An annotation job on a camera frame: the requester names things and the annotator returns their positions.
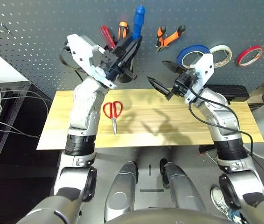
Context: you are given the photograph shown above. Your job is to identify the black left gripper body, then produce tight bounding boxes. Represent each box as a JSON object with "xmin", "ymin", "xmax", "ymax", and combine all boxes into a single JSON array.
[{"xmin": 99, "ymin": 46, "xmax": 137, "ymax": 80}]

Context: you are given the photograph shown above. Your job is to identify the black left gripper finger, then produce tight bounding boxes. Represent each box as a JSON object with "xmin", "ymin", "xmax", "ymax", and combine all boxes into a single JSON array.
[
  {"xmin": 113, "ymin": 36, "xmax": 135, "ymax": 56},
  {"xmin": 122, "ymin": 37, "xmax": 143, "ymax": 70}
]

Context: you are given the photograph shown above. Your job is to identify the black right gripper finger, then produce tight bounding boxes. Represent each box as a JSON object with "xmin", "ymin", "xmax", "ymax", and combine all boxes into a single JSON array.
[
  {"xmin": 161, "ymin": 60, "xmax": 185, "ymax": 74},
  {"xmin": 147, "ymin": 76, "xmax": 174, "ymax": 101}
]

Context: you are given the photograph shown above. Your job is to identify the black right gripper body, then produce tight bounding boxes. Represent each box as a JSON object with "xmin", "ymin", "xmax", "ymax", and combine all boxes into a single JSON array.
[{"xmin": 173, "ymin": 71, "xmax": 199, "ymax": 98}]

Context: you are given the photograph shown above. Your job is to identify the blue tape roll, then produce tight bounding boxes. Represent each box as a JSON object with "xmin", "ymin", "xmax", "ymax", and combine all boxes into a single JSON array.
[{"xmin": 176, "ymin": 44, "xmax": 211, "ymax": 68}]

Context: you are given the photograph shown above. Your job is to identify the orange black long-nose pliers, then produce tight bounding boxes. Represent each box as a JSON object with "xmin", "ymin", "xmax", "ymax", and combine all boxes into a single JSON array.
[{"xmin": 155, "ymin": 24, "xmax": 186, "ymax": 53}]

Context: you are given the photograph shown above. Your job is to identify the blue handled screwdriver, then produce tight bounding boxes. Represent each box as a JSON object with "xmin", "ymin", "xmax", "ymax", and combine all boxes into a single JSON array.
[{"xmin": 132, "ymin": 4, "xmax": 146, "ymax": 42}]

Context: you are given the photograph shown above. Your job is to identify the red handled scissors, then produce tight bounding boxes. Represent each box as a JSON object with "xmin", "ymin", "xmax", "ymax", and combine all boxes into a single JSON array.
[{"xmin": 103, "ymin": 100, "xmax": 123, "ymax": 136}]

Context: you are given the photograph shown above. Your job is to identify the dark grey metal pegboard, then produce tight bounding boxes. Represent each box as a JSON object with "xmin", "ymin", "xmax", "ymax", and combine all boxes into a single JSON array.
[{"xmin": 0, "ymin": 0, "xmax": 264, "ymax": 98}]

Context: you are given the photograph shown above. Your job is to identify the black plastic tool cup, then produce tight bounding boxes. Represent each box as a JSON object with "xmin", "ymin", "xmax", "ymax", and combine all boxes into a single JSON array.
[{"xmin": 118, "ymin": 59, "xmax": 137, "ymax": 84}]

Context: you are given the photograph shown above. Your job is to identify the black plastic tool case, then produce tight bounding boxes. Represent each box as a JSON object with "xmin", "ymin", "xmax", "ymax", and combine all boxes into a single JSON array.
[{"xmin": 206, "ymin": 84, "xmax": 250, "ymax": 101}]

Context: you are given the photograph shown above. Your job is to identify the white tape roll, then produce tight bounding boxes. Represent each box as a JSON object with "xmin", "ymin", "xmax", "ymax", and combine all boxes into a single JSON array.
[{"xmin": 208, "ymin": 45, "xmax": 233, "ymax": 68}]

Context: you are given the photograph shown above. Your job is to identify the red tape roll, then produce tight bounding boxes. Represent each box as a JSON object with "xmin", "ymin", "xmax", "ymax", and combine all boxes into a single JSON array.
[{"xmin": 236, "ymin": 45, "xmax": 264, "ymax": 68}]

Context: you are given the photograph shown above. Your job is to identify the black metal shelf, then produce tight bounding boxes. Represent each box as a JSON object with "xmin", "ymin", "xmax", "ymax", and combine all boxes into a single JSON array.
[{"xmin": 0, "ymin": 81, "xmax": 32, "ymax": 164}]

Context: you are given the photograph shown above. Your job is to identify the silver robot right leg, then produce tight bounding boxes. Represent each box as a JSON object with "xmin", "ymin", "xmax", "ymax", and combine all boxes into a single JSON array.
[{"xmin": 159, "ymin": 158, "xmax": 206, "ymax": 212}]

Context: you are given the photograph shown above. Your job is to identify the silver robot leg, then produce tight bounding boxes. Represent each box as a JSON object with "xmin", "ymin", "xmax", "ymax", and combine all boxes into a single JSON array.
[
  {"xmin": 159, "ymin": 158, "xmax": 206, "ymax": 212},
  {"xmin": 104, "ymin": 161, "xmax": 139, "ymax": 222}
]

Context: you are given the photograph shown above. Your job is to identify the silver robot left leg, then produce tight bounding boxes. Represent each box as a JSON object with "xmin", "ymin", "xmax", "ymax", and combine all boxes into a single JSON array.
[{"xmin": 104, "ymin": 161, "xmax": 139, "ymax": 222}]

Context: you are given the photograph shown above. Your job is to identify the white sneaker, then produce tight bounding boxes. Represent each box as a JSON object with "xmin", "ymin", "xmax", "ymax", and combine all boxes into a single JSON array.
[{"xmin": 210, "ymin": 186, "xmax": 234, "ymax": 220}]

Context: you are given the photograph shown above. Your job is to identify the silver robot torso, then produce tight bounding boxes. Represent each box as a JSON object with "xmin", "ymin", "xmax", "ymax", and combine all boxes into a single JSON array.
[{"xmin": 104, "ymin": 207, "xmax": 237, "ymax": 224}]

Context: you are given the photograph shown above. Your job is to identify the orange black handled screwdriver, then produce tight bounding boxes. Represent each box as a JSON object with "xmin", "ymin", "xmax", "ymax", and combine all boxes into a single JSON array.
[{"xmin": 117, "ymin": 21, "xmax": 129, "ymax": 40}]

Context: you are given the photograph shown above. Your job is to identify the red transparent handled screwdriver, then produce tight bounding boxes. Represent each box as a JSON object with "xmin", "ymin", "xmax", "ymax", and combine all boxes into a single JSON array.
[{"xmin": 98, "ymin": 25, "xmax": 118, "ymax": 51}]

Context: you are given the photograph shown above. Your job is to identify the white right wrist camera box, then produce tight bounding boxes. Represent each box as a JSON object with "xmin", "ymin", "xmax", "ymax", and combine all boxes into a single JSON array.
[{"xmin": 184, "ymin": 53, "xmax": 215, "ymax": 105}]

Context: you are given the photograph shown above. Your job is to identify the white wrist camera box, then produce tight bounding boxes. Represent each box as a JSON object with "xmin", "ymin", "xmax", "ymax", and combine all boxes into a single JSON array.
[
  {"xmin": 66, "ymin": 34, "xmax": 118, "ymax": 90},
  {"xmin": 184, "ymin": 53, "xmax": 215, "ymax": 105}
]

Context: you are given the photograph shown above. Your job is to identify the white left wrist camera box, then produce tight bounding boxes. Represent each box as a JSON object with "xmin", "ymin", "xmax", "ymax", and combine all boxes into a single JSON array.
[{"xmin": 66, "ymin": 34, "xmax": 118, "ymax": 90}]

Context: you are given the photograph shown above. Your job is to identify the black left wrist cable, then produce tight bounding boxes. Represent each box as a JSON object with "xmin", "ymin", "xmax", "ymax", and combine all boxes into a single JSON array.
[{"xmin": 60, "ymin": 41, "xmax": 83, "ymax": 81}]

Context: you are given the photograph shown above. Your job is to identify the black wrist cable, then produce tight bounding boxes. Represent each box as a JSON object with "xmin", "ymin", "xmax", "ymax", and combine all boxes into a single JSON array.
[
  {"xmin": 60, "ymin": 41, "xmax": 83, "ymax": 81},
  {"xmin": 188, "ymin": 86, "xmax": 264, "ymax": 171}
]

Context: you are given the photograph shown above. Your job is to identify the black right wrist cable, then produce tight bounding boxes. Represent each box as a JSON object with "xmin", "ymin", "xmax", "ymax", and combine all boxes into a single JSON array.
[{"xmin": 188, "ymin": 86, "xmax": 264, "ymax": 171}]

